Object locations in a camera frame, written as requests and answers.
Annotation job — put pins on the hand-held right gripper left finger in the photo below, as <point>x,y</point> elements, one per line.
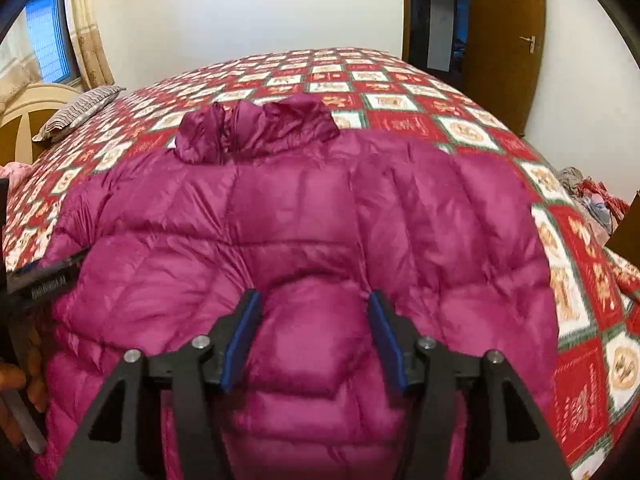
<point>242,340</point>

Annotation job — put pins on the pile of mixed clothes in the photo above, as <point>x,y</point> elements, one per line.
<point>590,195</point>

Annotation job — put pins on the wooden door frame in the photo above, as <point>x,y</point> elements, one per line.
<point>406,10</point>

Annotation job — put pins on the window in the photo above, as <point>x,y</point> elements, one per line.
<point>50,35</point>

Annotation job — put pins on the striped pillow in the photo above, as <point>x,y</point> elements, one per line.
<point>80,110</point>

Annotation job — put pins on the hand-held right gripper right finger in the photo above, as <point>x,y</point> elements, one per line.
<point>387,340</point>

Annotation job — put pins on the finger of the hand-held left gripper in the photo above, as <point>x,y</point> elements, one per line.
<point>60,260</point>

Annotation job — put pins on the magenta down jacket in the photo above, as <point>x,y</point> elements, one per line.
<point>320,220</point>

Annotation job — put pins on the cream wooden headboard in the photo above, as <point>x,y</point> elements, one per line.
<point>25,125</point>

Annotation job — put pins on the pink floral quilt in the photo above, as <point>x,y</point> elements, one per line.
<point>12,171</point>

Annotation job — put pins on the red bear-print blanket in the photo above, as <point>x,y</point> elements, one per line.
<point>390,105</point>

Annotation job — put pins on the brown wooden door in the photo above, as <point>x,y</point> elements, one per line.
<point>500,60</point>

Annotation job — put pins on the brown wooden furniture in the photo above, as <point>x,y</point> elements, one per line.
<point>627,230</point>

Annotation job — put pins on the beige patterned curtain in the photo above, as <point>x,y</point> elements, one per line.
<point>90,35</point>

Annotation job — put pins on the white sheer curtain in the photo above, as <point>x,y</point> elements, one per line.
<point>17,70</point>

